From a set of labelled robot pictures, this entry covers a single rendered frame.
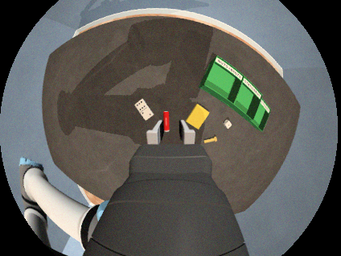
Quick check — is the green rack of bins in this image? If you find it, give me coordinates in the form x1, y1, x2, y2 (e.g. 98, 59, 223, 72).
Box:
199, 56, 271, 131

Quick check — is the white domino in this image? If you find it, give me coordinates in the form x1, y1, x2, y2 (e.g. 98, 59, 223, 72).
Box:
135, 99, 154, 120

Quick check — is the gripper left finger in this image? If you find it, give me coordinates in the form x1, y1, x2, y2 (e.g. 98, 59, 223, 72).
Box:
146, 120, 164, 144

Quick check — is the yellow rectangular pad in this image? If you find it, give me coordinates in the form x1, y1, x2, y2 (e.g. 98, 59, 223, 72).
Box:
186, 104, 209, 129

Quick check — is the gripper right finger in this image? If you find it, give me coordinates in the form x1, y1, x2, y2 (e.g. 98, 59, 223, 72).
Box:
179, 120, 195, 144

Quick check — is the red cylinder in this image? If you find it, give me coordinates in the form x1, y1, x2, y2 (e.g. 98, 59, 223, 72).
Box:
163, 111, 170, 132

